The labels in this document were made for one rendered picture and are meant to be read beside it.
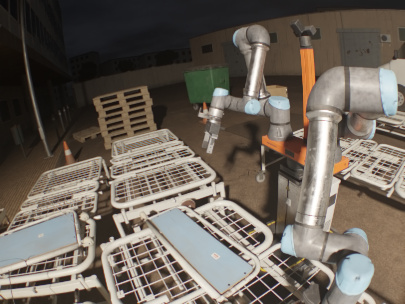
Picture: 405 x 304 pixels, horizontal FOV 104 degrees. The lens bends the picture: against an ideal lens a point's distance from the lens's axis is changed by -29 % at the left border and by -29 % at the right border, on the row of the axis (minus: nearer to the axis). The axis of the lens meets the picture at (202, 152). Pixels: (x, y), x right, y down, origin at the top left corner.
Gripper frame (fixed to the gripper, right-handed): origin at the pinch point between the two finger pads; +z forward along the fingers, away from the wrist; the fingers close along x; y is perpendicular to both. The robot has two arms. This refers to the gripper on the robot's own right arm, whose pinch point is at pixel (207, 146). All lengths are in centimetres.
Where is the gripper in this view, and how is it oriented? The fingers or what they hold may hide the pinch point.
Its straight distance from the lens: 118.4
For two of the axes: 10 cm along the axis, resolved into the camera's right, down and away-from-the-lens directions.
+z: -2.4, 9.5, 1.7
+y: 9.6, 2.1, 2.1
